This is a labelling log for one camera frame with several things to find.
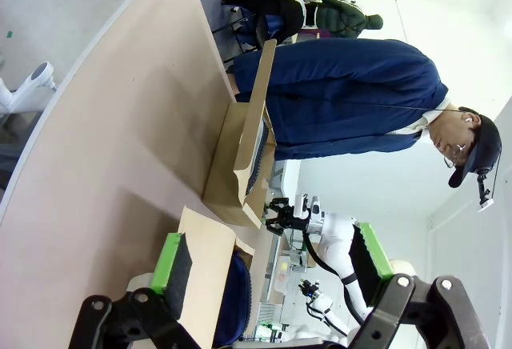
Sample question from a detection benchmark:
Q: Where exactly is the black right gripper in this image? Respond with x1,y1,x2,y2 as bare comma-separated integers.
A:
265,198,309,239

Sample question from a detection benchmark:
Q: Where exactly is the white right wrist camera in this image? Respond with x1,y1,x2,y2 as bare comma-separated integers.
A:
294,194,322,223

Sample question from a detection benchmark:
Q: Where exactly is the black cap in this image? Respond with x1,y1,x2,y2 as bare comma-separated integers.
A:
446,113,503,190

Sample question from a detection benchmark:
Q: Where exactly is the person in blue coat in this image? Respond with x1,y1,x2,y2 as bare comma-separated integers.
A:
230,37,503,190

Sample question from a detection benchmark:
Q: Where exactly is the person in purple top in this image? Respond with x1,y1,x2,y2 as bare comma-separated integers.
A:
298,28,333,40

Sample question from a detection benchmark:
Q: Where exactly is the person in green jacket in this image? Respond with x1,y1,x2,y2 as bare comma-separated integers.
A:
304,0,385,40

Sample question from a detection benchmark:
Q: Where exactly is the navy blue pencil case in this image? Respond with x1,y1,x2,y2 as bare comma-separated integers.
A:
210,250,254,348

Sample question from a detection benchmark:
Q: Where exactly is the head mounted camera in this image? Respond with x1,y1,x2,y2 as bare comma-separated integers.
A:
474,166,494,213

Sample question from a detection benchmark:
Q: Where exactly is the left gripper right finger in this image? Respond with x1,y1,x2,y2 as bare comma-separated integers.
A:
347,223,493,349

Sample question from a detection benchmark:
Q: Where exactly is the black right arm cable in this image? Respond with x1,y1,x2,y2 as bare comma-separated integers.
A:
302,231,375,326

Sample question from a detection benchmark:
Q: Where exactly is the white jointed arm gray cap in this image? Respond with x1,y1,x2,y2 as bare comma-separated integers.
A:
0,61,56,114

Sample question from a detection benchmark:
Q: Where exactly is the black frame chair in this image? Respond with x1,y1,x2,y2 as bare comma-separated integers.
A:
210,3,291,64

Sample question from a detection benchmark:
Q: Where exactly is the brown cardboard box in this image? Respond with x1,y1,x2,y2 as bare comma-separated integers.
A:
202,38,278,231
177,204,257,349

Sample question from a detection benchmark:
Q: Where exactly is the white table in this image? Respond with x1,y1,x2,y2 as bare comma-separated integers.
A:
268,159,302,202

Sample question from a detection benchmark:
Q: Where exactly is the black office chair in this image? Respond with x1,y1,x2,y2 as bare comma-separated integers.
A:
221,0,306,46

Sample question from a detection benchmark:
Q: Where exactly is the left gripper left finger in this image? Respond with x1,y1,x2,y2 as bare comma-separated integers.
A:
67,231,201,349

